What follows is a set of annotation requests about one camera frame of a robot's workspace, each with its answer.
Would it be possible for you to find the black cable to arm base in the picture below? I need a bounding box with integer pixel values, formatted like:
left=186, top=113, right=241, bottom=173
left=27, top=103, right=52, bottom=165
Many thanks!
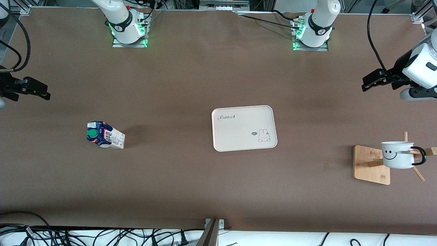
left=237, top=10, right=301, bottom=30

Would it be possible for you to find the blue milk carton green cap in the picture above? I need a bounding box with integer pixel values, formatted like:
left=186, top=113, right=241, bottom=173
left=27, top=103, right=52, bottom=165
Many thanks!
left=87, top=120, right=126, bottom=150

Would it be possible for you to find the aluminium frame profile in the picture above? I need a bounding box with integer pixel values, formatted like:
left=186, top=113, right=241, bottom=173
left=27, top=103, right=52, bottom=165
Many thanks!
left=411, top=7, right=431, bottom=25
left=0, top=4, right=33, bottom=15

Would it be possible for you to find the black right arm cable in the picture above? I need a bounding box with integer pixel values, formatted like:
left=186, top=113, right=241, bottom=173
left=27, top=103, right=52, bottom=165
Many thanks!
left=0, top=2, right=32, bottom=73

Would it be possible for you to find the wooden mug tree rack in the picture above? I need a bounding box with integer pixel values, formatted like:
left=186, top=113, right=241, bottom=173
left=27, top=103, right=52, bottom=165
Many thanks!
left=353, top=132, right=437, bottom=186

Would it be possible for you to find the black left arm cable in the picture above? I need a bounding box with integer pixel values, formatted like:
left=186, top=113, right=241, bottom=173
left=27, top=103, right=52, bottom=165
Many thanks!
left=367, top=0, right=393, bottom=74

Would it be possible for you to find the silver beam bracket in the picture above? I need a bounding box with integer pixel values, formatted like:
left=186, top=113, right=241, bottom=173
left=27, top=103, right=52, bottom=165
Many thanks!
left=204, top=218, right=226, bottom=229

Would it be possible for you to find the white smiley mug black handle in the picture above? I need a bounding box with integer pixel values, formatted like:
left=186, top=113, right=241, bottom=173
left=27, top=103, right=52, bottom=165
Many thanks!
left=381, top=141, right=427, bottom=169

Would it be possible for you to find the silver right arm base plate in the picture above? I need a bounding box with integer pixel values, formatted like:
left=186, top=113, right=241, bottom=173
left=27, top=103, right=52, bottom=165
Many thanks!
left=112, top=14, right=151, bottom=48

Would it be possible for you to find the brown camera stand beam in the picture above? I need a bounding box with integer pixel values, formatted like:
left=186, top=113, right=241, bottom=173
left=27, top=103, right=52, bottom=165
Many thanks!
left=197, top=219, right=221, bottom=246

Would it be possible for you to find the cream tray with rabbit print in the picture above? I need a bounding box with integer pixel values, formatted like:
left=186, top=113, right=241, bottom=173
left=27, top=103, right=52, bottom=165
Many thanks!
left=212, top=105, right=278, bottom=152

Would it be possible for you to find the grey power strip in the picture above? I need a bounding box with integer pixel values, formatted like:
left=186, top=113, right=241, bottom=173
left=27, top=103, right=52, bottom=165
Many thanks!
left=199, top=0, right=250, bottom=11

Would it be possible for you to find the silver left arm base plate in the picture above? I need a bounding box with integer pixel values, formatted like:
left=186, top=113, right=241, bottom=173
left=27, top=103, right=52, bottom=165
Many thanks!
left=291, top=19, right=330, bottom=52

